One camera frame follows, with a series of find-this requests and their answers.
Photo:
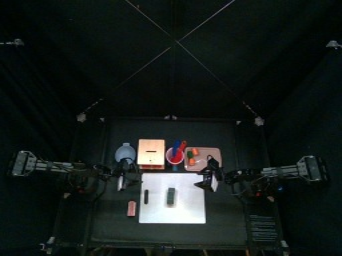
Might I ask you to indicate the blue tape patch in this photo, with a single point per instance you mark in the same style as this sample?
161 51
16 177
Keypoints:
175 168

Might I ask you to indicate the white text label sticker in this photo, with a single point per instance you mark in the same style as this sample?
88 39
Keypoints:
261 230

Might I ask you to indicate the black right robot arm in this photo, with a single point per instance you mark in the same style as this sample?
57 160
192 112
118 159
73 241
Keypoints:
284 170

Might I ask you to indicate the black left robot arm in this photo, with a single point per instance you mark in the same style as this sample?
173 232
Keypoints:
48 165

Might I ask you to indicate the white cutting board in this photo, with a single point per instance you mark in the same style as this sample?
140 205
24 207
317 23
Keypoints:
177 213

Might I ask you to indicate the wooden box with red drawer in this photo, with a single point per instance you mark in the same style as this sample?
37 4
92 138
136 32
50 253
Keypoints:
150 153

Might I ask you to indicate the red plastic cup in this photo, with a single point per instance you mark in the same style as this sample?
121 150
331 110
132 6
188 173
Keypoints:
171 159

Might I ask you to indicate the pink rectangular block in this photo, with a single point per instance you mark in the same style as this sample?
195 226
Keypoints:
130 208

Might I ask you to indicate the pale grey bowl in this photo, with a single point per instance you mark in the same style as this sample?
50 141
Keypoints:
125 151

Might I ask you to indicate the pink plastic tray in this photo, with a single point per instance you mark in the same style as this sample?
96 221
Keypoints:
203 151

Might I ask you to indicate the dark green toy sushi roll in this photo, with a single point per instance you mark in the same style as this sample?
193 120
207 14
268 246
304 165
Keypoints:
171 196

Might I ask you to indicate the small black bar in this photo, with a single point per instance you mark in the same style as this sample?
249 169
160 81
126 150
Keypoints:
145 196

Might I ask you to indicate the blue toy utensil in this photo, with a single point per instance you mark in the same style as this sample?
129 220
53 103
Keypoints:
176 148

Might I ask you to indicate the green toy vegetable piece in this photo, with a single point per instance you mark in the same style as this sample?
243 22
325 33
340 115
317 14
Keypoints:
189 155

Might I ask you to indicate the silver frame clamp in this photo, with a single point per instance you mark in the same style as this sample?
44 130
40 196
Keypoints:
259 121
332 44
80 117
17 42

